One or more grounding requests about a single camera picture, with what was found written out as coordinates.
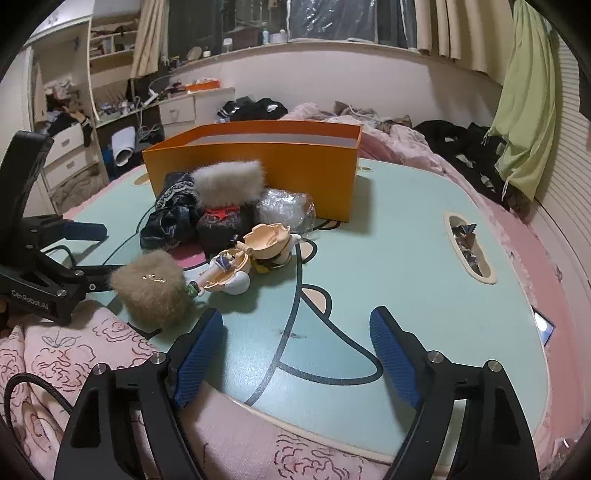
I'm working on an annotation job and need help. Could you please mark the dark pouch with red bow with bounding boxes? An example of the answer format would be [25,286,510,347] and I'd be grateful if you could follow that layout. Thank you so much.
[196,203,254,259]

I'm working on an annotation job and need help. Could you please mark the clear plastic item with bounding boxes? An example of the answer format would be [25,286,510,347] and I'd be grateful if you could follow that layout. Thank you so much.
[253,188,317,229]

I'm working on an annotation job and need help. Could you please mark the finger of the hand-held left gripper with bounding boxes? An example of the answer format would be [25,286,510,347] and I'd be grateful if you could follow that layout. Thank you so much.
[44,258,125,292]
[21,215,108,252]

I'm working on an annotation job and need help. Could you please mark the tan doll head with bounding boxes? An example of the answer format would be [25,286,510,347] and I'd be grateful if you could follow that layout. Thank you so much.
[242,223,303,275]

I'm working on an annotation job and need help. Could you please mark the white doll body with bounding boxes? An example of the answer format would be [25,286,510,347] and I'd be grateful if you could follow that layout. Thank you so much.
[185,249,252,298]

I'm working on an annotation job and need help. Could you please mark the black satin lace cloth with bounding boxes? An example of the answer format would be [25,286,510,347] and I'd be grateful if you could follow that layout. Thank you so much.
[139,171,204,252]

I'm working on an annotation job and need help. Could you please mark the orange cardboard box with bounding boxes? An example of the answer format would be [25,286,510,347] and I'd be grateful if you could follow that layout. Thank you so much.
[141,121,362,223]

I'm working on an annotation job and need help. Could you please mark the large black clothes pile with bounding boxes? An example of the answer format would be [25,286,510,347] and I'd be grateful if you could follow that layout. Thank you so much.
[413,119,509,204]

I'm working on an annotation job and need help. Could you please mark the black braided cable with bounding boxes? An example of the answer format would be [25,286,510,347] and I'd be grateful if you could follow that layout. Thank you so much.
[0,371,77,430]

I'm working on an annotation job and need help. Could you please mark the white shelf unit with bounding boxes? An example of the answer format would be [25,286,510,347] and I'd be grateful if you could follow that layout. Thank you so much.
[28,14,141,125]

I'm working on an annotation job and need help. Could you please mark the beige knit blanket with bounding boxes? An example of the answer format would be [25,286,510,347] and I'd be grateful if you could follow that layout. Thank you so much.
[332,100,411,127]

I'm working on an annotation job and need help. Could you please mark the beige fur pouch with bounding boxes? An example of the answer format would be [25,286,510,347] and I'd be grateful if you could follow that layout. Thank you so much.
[108,250,192,329]

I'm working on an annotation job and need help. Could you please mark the white dresser drawers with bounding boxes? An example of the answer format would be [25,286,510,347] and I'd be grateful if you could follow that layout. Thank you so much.
[39,122,100,190]

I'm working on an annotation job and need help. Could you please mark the light green garment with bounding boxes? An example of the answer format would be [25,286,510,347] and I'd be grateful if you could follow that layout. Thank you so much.
[489,0,557,201]

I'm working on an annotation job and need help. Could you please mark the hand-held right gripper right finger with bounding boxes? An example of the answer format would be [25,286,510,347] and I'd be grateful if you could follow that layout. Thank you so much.
[369,305,540,480]

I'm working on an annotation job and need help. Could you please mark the cluttered clothes heap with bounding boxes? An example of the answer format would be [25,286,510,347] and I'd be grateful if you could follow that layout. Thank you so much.
[44,80,93,148]

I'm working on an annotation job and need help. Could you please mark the beige curtain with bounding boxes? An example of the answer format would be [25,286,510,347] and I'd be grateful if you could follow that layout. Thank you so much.
[131,0,169,79]
[413,0,518,77]

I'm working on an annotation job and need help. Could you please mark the crumpled foil wrappers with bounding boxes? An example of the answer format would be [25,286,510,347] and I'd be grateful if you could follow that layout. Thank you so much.
[450,219,490,278]

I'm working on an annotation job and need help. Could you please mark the dark phone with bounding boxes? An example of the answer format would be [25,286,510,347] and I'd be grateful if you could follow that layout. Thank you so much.
[531,305,557,347]

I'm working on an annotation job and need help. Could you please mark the cartoon printed desktop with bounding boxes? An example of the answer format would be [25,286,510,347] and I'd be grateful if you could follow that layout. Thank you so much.
[62,157,561,467]

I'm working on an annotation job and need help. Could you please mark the black white striped clothes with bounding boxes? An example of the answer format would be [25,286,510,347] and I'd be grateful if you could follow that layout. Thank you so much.
[217,97,289,124]

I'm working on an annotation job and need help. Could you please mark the white bedside cabinet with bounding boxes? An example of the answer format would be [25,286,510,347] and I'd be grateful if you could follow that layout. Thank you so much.
[159,89,236,127]

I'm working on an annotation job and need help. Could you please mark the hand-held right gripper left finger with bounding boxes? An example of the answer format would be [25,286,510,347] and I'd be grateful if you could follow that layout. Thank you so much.
[54,307,225,480]

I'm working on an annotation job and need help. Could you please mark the grey fur pouch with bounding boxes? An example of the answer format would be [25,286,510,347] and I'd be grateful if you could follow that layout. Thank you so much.
[190,159,266,206]

